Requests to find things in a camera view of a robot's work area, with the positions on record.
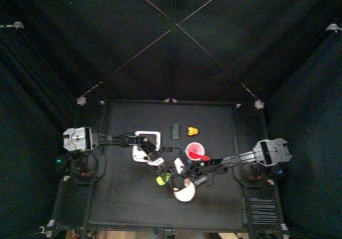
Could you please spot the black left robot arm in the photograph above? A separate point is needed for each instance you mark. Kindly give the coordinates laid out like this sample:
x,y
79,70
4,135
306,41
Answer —
x,y
111,139

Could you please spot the red plastic spoon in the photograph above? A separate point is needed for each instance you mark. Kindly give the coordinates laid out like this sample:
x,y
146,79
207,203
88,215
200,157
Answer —
x,y
200,156

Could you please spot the red plastic cup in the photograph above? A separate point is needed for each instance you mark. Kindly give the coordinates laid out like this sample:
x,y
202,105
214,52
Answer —
x,y
194,149

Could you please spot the white toy microwave appliance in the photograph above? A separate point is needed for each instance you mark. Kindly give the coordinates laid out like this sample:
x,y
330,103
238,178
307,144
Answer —
x,y
154,135

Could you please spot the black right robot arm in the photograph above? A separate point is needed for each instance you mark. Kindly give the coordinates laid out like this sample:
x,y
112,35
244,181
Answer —
x,y
240,158

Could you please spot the yellow toy bell pepper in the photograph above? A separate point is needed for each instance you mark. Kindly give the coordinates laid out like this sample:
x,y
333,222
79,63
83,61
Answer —
x,y
192,131

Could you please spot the dark green oblong toy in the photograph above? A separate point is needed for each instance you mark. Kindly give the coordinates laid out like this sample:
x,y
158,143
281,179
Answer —
x,y
175,130

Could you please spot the white toy bowl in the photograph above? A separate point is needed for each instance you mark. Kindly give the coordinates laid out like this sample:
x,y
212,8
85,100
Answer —
x,y
184,193

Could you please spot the green starfruit end piece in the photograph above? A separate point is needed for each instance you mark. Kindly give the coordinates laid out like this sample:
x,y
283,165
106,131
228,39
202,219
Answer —
x,y
167,176

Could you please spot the silver frame corner bracket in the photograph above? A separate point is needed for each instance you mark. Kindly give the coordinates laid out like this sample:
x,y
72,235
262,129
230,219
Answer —
x,y
17,25
333,27
80,100
258,104

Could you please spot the green starfruit piece with seeds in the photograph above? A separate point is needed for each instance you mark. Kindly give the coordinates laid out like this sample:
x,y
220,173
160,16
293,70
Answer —
x,y
160,181

